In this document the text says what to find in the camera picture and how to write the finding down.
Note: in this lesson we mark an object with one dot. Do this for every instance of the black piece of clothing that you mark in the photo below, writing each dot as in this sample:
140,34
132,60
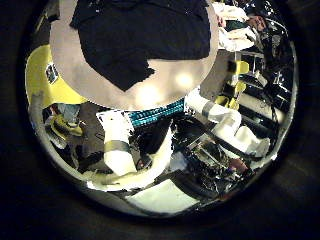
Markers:
133,40

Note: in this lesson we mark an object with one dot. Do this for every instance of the teal striped rack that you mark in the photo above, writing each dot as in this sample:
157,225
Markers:
156,112

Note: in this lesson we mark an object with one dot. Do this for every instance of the yellow plastic chair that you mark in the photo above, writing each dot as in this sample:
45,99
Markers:
230,98
242,67

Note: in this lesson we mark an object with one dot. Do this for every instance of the person in jeans, yellow shoes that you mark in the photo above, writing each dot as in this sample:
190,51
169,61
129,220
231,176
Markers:
67,120

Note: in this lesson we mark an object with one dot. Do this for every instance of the black and white sticker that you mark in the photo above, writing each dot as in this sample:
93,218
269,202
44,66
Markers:
51,72

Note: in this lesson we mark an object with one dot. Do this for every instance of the yellow chair with sticker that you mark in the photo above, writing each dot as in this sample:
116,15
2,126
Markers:
40,80

